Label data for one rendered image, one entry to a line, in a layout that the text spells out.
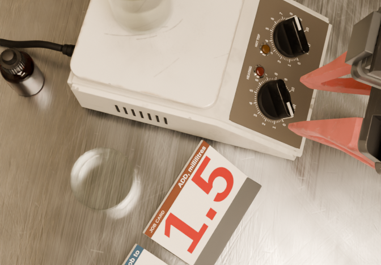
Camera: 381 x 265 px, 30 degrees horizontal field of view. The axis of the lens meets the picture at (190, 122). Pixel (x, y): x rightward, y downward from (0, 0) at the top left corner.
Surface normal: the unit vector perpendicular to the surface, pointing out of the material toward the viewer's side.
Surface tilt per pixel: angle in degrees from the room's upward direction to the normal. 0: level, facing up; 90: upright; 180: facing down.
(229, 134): 90
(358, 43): 75
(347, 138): 61
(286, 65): 30
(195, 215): 40
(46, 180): 0
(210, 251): 0
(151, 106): 0
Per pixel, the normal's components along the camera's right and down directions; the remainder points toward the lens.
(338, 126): -0.85, -0.35
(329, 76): -0.23, 0.93
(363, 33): -0.94, -0.32
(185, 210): 0.53, 0.13
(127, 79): -0.03, -0.25
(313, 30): 0.46, -0.10
